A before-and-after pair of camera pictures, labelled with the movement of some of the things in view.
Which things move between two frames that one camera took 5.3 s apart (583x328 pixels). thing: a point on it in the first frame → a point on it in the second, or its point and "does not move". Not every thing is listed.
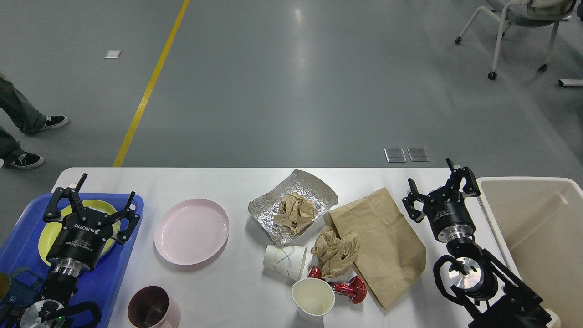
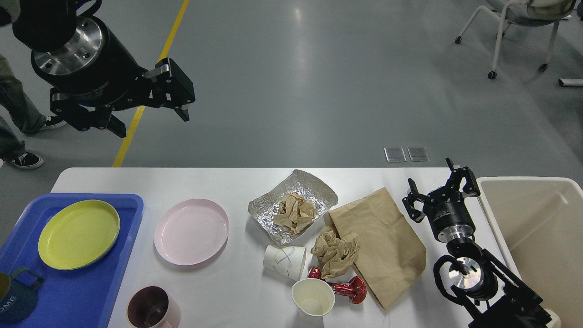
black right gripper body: [448, 214] does not move
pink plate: [191, 232] does not move
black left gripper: [77, 245] → [95, 66]
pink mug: [152, 307] does not move
